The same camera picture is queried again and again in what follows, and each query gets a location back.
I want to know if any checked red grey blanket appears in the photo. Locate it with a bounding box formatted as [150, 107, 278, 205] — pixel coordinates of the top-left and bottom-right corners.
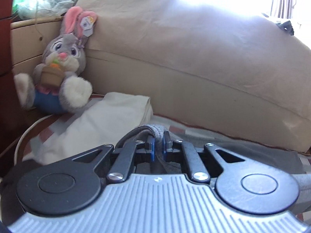
[144, 113, 310, 223]

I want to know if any grey sweatshirt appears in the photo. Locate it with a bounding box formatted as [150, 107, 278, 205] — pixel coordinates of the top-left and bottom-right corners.
[1, 125, 310, 225]

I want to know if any beige sofa cushion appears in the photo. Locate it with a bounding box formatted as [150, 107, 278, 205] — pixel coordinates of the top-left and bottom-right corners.
[78, 0, 310, 153]

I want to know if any white garment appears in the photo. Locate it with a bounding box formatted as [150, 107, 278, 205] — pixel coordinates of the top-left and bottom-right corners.
[14, 92, 153, 165]

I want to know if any dark red wooden cabinet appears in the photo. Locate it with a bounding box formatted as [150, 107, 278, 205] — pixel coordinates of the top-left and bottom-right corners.
[1, 0, 26, 153]

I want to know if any cream wooden drawer unit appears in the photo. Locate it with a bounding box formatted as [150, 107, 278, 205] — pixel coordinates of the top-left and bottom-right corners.
[10, 0, 86, 71]

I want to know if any clear plastic bag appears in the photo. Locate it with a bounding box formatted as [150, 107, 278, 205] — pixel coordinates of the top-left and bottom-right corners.
[11, 0, 76, 21]

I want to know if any grey plush bunny toy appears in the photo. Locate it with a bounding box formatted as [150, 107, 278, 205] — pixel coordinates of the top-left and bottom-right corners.
[14, 6, 98, 114]

